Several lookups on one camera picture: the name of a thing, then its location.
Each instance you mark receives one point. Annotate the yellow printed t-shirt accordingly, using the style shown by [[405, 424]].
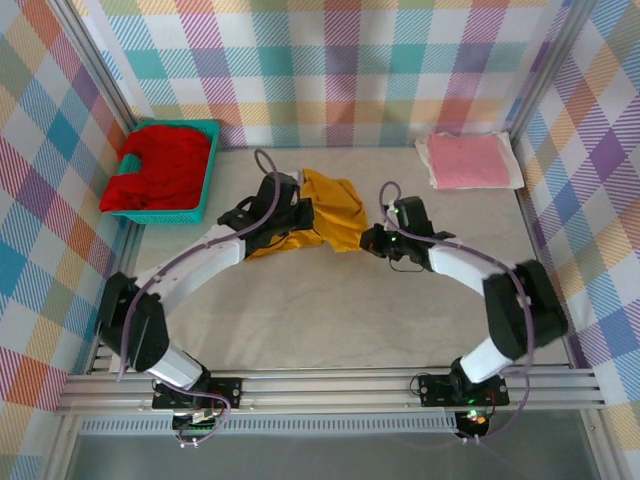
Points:
[[335, 210]]

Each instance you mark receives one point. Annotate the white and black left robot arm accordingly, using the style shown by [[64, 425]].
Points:
[[200, 265]]

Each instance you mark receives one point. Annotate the pink folded t-shirt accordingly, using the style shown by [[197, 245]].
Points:
[[470, 160]]

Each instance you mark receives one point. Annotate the teal plastic basket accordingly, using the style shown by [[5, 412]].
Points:
[[165, 217]]

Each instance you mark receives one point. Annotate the red t-shirt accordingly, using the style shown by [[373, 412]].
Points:
[[165, 165]]

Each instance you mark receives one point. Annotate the white folded t-shirt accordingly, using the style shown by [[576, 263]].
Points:
[[516, 165]]

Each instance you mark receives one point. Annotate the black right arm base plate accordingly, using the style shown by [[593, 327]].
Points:
[[435, 392]]

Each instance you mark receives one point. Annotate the long aluminium base rail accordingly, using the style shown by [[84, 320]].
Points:
[[325, 390]]

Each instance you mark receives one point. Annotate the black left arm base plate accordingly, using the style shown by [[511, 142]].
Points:
[[225, 390]]

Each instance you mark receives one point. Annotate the aluminium frame post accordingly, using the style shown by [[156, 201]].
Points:
[[100, 70], [545, 65]]

